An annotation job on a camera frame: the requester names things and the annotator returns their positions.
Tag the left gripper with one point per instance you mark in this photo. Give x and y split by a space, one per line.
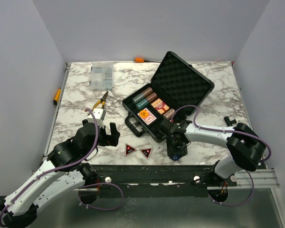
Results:
112 139

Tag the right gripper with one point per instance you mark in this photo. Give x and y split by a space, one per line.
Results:
182 151

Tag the blue small blind button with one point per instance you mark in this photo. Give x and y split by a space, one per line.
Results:
176 157

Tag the white poker chip stack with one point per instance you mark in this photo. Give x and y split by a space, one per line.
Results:
169 114

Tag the all-in triangle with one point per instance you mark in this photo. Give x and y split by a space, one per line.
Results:
129 149
146 152

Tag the green chip stack front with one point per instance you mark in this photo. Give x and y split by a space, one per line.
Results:
142 104

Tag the green chip stack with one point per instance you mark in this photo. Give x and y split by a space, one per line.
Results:
138 98
142 104

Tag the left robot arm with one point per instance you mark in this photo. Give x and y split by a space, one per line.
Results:
65 169

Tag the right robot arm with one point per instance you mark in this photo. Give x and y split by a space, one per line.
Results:
245 147

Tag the black poker set case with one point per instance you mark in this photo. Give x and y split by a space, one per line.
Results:
176 83

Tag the green chip stack rear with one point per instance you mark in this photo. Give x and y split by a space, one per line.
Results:
138 98

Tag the clear plastic screw box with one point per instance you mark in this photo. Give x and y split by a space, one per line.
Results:
101 76

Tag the orange tool at left edge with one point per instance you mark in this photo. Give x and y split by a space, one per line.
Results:
57 96

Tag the brown chip stack front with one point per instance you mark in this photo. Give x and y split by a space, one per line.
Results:
151 97

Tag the brown chip stack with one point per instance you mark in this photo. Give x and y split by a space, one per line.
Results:
151 97
147 92

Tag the black t-shaped knob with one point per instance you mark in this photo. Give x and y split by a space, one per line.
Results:
229 122

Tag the brown chip stack rear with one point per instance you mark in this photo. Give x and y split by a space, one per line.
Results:
147 92

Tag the orange screwdriver at back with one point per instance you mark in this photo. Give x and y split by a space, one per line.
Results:
142 60

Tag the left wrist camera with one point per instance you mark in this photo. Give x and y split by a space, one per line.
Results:
99 114

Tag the yellow handled pliers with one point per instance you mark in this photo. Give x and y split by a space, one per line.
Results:
101 101

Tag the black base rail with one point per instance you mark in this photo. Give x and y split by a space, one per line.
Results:
138 181

